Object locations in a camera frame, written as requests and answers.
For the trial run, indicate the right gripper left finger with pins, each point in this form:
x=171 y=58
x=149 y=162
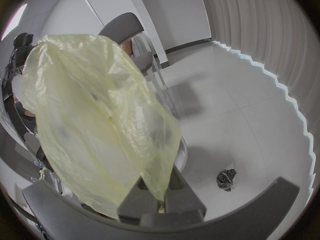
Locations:
x=132 y=204

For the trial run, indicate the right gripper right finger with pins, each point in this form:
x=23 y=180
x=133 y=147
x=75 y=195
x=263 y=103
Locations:
x=182 y=196

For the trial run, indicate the yellow plastic bag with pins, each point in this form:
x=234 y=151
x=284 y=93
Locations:
x=87 y=109

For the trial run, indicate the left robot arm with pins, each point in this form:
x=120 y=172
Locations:
x=43 y=156

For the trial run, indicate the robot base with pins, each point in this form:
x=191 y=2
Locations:
x=66 y=190

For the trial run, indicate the white trash bin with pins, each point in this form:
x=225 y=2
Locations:
x=182 y=156

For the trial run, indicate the crumpled black plastic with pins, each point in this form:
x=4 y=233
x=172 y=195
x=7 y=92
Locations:
x=226 y=179

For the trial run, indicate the person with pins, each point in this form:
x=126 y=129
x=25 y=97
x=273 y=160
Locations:
x=22 y=111

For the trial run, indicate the grey and white chair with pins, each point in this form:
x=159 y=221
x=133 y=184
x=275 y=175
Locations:
x=122 y=26

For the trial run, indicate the white curtain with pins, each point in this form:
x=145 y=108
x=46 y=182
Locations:
x=262 y=34

